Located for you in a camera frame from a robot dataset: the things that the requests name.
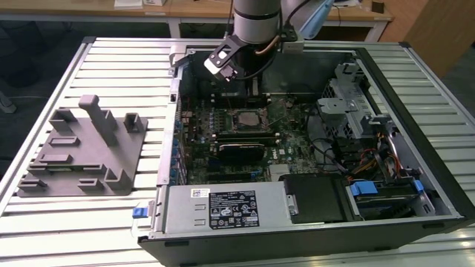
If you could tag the small black box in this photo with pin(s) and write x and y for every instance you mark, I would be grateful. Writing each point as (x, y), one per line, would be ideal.
(377, 7)

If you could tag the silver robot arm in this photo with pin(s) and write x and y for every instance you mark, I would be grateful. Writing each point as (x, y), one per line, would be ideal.
(256, 25)

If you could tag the white paper stack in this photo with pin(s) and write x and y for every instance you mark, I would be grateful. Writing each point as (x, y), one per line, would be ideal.
(128, 3)

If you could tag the black drive bay cover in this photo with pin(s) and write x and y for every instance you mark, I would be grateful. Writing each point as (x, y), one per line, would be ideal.
(314, 197)

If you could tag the CPU socket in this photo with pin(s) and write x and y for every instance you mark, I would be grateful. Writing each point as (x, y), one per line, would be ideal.
(252, 129)

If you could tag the black RAM slot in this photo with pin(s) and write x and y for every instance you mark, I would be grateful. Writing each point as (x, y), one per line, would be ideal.
(270, 143)
(244, 140)
(221, 106)
(221, 102)
(221, 99)
(244, 135)
(216, 96)

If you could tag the hard disk in blue carrier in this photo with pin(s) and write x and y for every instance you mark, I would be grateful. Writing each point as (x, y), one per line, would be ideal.
(363, 189)

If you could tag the grey parts rack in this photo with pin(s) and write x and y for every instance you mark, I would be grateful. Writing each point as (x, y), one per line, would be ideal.
(88, 150)

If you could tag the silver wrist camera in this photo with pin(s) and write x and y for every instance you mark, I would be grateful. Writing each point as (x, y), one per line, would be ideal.
(212, 66)

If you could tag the small white box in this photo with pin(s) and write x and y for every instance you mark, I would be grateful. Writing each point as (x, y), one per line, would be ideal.
(153, 2)

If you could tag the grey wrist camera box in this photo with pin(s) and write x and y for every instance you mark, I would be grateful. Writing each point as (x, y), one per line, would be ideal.
(292, 47)

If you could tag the silver power supply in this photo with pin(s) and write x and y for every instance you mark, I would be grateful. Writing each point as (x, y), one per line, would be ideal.
(173, 205)

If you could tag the black graphics card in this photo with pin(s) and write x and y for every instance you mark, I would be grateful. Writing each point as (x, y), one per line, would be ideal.
(240, 153)

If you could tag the wooden desk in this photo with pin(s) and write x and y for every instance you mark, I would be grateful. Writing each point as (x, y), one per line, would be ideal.
(110, 14)

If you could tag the black expansion slot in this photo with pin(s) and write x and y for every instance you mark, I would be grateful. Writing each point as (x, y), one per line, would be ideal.
(228, 177)

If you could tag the grey stand foot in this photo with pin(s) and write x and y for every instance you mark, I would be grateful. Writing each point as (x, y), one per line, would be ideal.
(6, 105)

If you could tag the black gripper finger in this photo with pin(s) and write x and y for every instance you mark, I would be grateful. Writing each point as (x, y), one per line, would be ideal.
(254, 87)

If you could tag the blue expansion slot clip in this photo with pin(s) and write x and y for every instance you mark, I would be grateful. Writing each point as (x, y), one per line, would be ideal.
(174, 162)
(174, 153)
(172, 174)
(174, 144)

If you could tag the blue power supply latch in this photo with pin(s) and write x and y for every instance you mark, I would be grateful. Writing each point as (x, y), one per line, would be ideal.
(138, 212)

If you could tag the small silver heatsink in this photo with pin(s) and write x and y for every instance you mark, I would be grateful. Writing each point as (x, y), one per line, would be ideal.
(280, 170)

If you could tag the silver metal disk bay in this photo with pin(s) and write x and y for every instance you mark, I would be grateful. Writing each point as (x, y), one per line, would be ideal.
(333, 105)

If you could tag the green motherboard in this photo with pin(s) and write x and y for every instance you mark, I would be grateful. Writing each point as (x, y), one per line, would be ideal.
(301, 130)

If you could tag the black open PC case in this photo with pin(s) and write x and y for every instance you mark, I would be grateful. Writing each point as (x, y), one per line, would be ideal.
(296, 247)

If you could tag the wooden cabinet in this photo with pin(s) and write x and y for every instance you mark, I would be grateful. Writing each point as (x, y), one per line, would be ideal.
(437, 30)

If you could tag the silver square CPU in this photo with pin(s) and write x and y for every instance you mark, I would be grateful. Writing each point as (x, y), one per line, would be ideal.
(249, 118)

